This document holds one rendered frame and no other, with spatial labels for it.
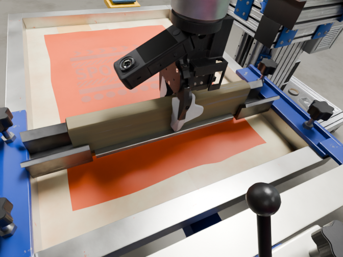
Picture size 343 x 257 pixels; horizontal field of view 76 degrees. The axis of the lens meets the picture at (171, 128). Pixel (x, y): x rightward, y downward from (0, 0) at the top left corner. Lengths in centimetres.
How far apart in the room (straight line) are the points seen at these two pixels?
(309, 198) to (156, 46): 31
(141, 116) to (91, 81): 27
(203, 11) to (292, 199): 28
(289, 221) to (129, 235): 22
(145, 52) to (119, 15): 60
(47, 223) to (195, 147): 29
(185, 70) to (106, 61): 40
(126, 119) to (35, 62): 41
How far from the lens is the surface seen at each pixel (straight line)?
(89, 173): 44
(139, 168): 43
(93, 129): 37
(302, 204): 38
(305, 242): 31
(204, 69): 35
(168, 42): 33
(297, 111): 59
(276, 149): 54
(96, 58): 71
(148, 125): 41
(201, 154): 46
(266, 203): 20
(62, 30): 88
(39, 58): 74
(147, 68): 32
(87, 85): 61
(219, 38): 36
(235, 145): 50
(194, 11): 30
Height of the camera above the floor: 132
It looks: 48 degrees down
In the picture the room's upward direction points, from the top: 9 degrees clockwise
